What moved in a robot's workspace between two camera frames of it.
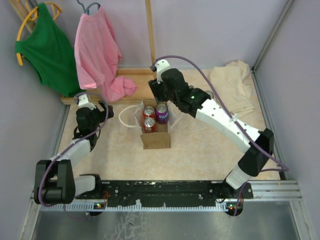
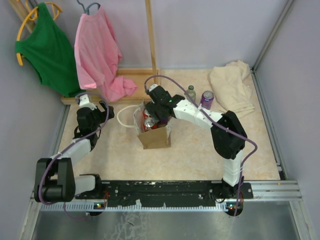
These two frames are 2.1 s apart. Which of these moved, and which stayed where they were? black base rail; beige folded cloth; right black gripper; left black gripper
Moved: right black gripper
Stayed: left black gripper; black base rail; beige folded cloth
